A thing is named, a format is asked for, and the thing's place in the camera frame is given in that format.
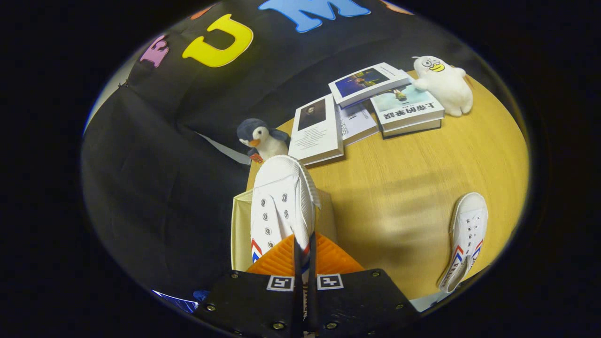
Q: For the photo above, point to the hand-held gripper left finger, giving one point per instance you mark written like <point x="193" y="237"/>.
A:
<point x="253" y="300"/>

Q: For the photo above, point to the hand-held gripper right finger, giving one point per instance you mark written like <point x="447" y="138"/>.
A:
<point x="357" y="300"/>

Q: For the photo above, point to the beige fabric storage box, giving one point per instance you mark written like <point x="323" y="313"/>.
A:
<point x="239" y="234"/>

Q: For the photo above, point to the white striped canvas shoe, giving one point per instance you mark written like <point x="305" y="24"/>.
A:
<point x="281" y="197"/>
<point x="467" y="230"/>

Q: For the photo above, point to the blue cloth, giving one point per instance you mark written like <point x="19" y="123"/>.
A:
<point x="202" y="295"/>

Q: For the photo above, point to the penguin plush toy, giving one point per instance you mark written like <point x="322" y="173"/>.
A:
<point x="265" y="141"/>

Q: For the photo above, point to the white book with portrait cover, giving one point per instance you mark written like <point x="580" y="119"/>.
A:
<point x="317" y="134"/>

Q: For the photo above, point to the plain white book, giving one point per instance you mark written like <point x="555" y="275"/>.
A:
<point x="357" y="124"/>

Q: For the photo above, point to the thick book with teal cover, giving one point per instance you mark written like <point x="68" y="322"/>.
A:
<point x="408" y="110"/>

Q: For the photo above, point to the book with blue photo cover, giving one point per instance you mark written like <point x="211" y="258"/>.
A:
<point x="366" y="84"/>

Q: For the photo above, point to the white duck plush toy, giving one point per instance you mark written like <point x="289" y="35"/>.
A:
<point x="446" y="87"/>

